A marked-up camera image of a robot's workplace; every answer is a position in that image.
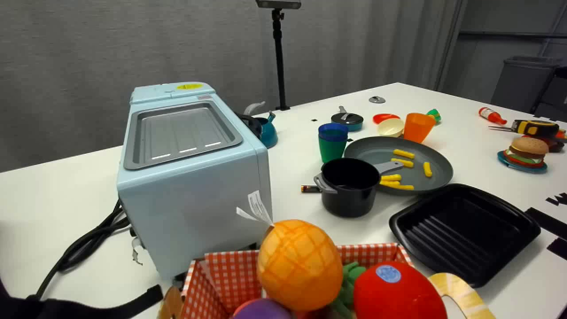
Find black fabric bag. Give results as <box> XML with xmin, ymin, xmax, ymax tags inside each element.
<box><xmin>0</xmin><ymin>279</ymin><xmax>165</xmax><ymax>319</ymax></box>

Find blue plastic cup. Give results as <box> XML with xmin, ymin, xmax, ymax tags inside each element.
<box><xmin>317</xmin><ymin>120</ymin><xmax>351</xmax><ymax>145</ymax></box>

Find teal toy kettle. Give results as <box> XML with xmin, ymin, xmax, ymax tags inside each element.
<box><xmin>238</xmin><ymin>100</ymin><xmax>280</xmax><ymax>150</ymax></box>

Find black bar camera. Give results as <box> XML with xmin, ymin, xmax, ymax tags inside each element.
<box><xmin>254</xmin><ymin>0</ymin><xmax>303</xmax><ymax>10</ymax></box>

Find black tape strip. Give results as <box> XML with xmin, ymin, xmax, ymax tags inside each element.
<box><xmin>546</xmin><ymin>235</ymin><xmax>567</xmax><ymax>262</ymax></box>

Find dark grey bin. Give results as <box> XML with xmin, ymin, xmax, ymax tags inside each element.
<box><xmin>491</xmin><ymin>54</ymin><xmax>560</xmax><ymax>113</ymax></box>

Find orange plush fruit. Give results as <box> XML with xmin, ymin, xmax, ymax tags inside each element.
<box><xmin>255</xmin><ymin>217</ymin><xmax>346</xmax><ymax>313</ymax></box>

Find black power cable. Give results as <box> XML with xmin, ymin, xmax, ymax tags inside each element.
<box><xmin>34</xmin><ymin>198</ymin><xmax>133</xmax><ymax>299</ymax></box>

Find green plush vegetable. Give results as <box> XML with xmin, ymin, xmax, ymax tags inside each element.
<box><xmin>326</xmin><ymin>260</ymin><xmax>369</xmax><ymax>319</ymax></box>

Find black ridged grill tray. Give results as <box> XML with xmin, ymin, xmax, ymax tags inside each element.
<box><xmin>388</xmin><ymin>182</ymin><xmax>543</xmax><ymax>288</ymax></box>

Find clear plastic tag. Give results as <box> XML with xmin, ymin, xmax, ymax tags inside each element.
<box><xmin>234</xmin><ymin>189</ymin><xmax>275</xmax><ymax>228</ymax></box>

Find red plastic plate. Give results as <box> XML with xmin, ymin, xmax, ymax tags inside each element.
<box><xmin>372</xmin><ymin>111</ymin><xmax>403</xmax><ymax>125</ymax></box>

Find small black tape pieces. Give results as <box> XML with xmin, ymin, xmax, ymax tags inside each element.
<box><xmin>544</xmin><ymin>191</ymin><xmax>567</xmax><ymax>207</ymax></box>

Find cream plastic bowl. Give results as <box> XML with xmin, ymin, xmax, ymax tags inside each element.
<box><xmin>378</xmin><ymin>115</ymin><xmax>408</xmax><ymax>138</ymax></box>

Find grey curtain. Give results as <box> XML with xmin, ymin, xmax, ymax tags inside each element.
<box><xmin>0</xmin><ymin>0</ymin><xmax>468</xmax><ymax>173</ymax></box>

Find teal pan grey handle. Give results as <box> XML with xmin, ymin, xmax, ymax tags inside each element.
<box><xmin>330</xmin><ymin>104</ymin><xmax>365</xmax><ymax>132</ymax></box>

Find cream yellow striped plush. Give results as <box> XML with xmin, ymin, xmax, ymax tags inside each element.
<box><xmin>427</xmin><ymin>271</ymin><xmax>496</xmax><ymax>319</ymax></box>

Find small teal plate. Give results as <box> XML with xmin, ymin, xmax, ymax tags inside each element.
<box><xmin>496</xmin><ymin>148</ymin><xmax>550</xmax><ymax>175</ymax></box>

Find light blue toaster oven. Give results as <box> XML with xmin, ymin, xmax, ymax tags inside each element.
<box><xmin>115</xmin><ymin>79</ymin><xmax>275</xmax><ymax>281</ymax></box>

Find toy burger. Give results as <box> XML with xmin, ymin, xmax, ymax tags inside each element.
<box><xmin>504</xmin><ymin>134</ymin><xmax>551</xmax><ymax>168</ymax></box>

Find grey plate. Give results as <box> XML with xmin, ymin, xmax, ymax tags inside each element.
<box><xmin>344</xmin><ymin>136</ymin><xmax>456</xmax><ymax>194</ymax></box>

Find black pot grey handle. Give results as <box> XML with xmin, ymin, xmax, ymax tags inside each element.
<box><xmin>312</xmin><ymin>155</ymin><xmax>406</xmax><ymax>219</ymax></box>

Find green plastic cup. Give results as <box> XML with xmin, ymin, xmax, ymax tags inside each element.
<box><xmin>319</xmin><ymin>139</ymin><xmax>349</xmax><ymax>164</ymax></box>

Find red checkered basket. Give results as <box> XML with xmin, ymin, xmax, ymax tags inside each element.
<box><xmin>179</xmin><ymin>240</ymin><xmax>415</xmax><ymax>319</ymax></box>

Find red plush apple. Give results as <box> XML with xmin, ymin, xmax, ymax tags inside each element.
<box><xmin>353</xmin><ymin>260</ymin><xmax>449</xmax><ymax>319</ymax></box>

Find black camera stand pole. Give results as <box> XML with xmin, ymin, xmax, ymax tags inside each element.
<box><xmin>270</xmin><ymin>5</ymin><xmax>293</xmax><ymax>111</ymax></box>

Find red toy ketchup bottle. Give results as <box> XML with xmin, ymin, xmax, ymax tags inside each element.
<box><xmin>477</xmin><ymin>104</ymin><xmax>509</xmax><ymax>127</ymax></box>

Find orange plastic cup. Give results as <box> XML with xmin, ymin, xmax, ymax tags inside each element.
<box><xmin>403</xmin><ymin>111</ymin><xmax>438</xmax><ymax>145</ymax></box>

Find purple plush fruit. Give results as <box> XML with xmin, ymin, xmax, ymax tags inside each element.
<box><xmin>231</xmin><ymin>295</ymin><xmax>294</xmax><ymax>319</ymax></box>

